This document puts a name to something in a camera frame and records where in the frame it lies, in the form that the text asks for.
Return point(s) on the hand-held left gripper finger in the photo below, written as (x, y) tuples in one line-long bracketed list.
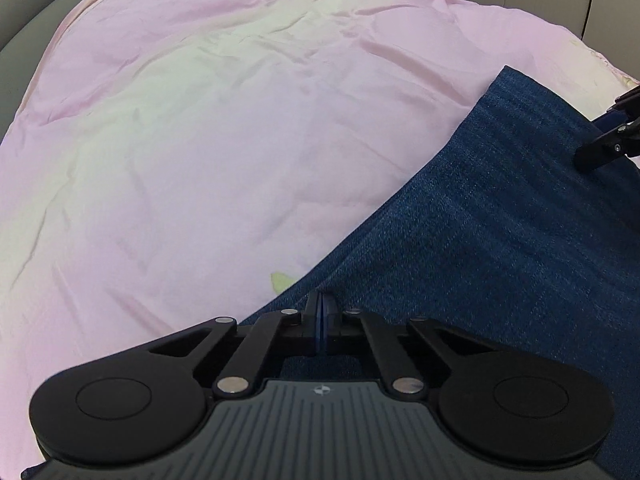
[(318, 325), (326, 325)]

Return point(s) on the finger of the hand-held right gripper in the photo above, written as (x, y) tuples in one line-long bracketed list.
[(607, 147), (611, 120)]

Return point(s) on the blue denim pants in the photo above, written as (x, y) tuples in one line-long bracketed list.
[(500, 260)]

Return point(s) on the pink blanket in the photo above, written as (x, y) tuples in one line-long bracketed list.
[(200, 160)]

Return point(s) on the grey padded headboard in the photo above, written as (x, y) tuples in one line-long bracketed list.
[(22, 15)]

